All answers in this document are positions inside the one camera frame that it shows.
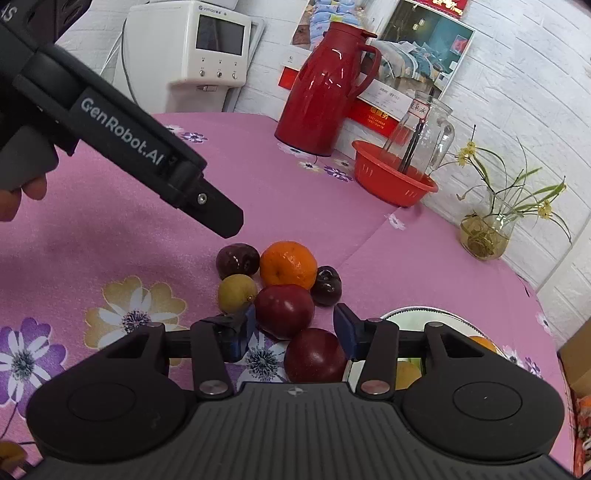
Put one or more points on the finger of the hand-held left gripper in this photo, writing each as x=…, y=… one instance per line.
x=219, y=214

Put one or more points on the pink floral tablecloth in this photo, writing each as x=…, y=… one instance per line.
x=115, y=240

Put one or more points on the white water dispenser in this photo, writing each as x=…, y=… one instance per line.
x=161, y=55

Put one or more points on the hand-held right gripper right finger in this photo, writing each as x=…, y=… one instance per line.
x=344, y=327

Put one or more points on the red thermos jug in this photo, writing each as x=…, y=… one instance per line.
x=318, y=101

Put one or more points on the red plastic basket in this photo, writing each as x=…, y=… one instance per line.
x=392, y=187

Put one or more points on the glass pitcher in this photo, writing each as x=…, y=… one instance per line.
x=438, y=134

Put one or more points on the small tangerine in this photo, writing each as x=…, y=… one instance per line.
x=288, y=264

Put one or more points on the cardboard box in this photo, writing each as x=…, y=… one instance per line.
x=579, y=355

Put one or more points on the person's left hand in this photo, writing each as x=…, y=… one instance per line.
x=32, y=190

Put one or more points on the white plate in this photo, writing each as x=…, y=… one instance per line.
x=411, y=319

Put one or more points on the glass vase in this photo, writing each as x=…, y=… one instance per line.
x=485, y=240

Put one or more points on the wall calendar poster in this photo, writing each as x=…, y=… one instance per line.
x=425, y=37

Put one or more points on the small dark plum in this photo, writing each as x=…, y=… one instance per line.
x=325, y=285
x=238, y=261

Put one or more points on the large orange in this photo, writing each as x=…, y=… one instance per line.
x=482, y=345

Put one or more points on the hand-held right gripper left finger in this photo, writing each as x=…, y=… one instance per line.
x=249, y=327

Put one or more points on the dark stirring rod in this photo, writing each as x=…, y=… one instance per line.
x=413, y=143

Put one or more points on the small yellow-green fruit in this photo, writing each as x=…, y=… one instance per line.
x=237, y=293

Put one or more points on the yellow orchid plant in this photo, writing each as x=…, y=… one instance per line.
x=468, y=151

